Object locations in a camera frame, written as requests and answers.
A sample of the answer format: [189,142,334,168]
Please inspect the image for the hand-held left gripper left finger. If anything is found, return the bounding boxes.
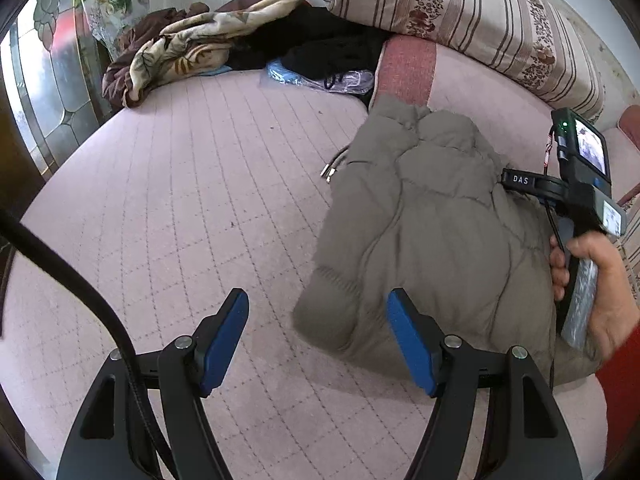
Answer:
[56,287,250,480]

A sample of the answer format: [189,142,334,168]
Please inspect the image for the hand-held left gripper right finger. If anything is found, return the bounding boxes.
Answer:
[387,287,586,480]

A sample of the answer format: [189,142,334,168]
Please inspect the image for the grey-olive padded jacket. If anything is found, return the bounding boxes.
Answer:
[292,92,606,386]

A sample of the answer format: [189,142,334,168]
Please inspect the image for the person's right forearm red sleeve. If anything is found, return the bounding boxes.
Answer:
[594,322,640,480]

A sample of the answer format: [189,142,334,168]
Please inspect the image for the black clothes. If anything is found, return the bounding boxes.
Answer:
[227,5,391,93]

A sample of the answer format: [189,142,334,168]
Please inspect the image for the person's right hand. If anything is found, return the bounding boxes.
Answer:
[549,230,640,361]

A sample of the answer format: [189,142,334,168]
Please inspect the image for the striped floral cushion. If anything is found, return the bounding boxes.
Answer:
[615,180,640,306]
[322,0,607,117]

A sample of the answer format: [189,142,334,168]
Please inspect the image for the rose woven cushion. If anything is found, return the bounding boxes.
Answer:
[377,35,437,107]
[619,107,640,148]

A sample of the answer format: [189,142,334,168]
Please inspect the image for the pink quilted sofa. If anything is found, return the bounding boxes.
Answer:
[0,35,640,480]

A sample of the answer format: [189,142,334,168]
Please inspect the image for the clear plastic bag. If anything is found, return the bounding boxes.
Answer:
[305,69,376,96]

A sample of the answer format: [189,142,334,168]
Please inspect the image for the blue plastic bag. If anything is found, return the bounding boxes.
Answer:
[265,57,311,88]

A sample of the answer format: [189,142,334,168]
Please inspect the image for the brown floral blanket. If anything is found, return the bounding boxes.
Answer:
[102,0,306,108]

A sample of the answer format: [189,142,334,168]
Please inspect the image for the stained glass door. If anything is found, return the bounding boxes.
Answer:
[0,0,118,176]

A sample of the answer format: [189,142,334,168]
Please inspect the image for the thin black cable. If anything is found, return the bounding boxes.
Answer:
[545,199,568,256]

